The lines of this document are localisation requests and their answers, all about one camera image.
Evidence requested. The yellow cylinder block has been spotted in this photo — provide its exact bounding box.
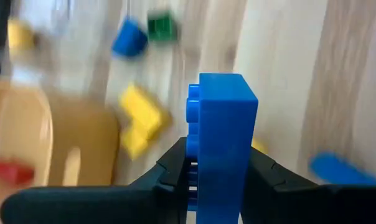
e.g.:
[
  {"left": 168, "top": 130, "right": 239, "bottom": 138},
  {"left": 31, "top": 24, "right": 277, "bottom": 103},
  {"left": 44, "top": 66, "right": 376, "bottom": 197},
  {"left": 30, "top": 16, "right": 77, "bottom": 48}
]
[{"left": 7, "top": 18, "right": 36, "bottom": 50}]

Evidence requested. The red cylinder block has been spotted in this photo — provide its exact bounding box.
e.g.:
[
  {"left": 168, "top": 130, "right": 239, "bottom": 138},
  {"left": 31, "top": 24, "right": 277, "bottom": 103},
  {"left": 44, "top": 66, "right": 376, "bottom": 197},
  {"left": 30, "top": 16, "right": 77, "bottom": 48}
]
[{"left": 0, "top": 159, "right": 35, "bottom": 187}]

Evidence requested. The yellow plastic bin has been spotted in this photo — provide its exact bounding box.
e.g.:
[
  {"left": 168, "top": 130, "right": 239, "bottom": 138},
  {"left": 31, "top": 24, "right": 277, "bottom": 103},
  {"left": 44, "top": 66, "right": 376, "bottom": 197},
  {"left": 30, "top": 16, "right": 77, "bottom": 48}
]
[{"left": 0, "top": 80, "right": 120, "bottom": 224}]

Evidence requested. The blue studded brick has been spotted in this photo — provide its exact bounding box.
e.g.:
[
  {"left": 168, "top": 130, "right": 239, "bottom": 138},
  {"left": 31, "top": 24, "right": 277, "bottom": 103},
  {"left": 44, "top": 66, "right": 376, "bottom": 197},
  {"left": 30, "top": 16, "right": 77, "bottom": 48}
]
[
  {"left": 309, "top": 151, "right": 376, "bottom": 187},
  {"left": 185, "top": 73, "right": 259, "bottom": 224}
]

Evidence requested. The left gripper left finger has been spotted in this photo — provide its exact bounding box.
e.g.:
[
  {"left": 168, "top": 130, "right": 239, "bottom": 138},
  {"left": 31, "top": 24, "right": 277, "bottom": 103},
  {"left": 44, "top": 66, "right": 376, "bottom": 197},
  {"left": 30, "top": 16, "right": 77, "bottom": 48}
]
[{"left": 0, "top": 136, "right": 189, "bottom": 224}]

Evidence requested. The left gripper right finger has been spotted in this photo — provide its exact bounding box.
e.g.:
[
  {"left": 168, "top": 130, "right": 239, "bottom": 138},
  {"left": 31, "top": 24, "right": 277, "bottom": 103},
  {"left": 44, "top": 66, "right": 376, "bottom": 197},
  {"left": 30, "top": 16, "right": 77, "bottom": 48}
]
[{"left": 240, "top": 146, "right": 376, "bottom": 224}]

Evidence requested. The small green studded brick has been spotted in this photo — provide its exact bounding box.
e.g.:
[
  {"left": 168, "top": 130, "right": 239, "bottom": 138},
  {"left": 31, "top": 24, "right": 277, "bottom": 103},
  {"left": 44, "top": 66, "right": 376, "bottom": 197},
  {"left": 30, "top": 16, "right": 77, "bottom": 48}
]
[{"left": 146, "top": 11, "right": 179, "bottom": 42}]

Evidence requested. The yellow rectangular block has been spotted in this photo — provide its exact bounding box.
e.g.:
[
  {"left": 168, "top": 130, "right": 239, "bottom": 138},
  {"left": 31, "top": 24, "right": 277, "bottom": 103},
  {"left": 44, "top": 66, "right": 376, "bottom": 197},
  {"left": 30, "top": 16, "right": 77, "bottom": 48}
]
[{"left": 118, "top": 83, "right": 173, "bottom": 141}]

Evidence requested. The small yellow cube block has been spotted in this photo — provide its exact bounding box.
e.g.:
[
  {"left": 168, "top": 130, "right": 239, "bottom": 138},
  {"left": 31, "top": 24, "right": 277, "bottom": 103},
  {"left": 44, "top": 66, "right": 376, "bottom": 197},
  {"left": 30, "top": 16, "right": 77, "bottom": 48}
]
[{"left": 121, "top": 124, "right": 151, "bottom": 160}]

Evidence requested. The blue rounded block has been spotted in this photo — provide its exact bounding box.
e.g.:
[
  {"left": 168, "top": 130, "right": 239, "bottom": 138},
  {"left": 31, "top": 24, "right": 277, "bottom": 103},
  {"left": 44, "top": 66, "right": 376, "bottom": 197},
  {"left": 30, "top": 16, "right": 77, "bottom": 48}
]
[{"left": 111, "top": 17, "right": 149, "bottom": 60}]

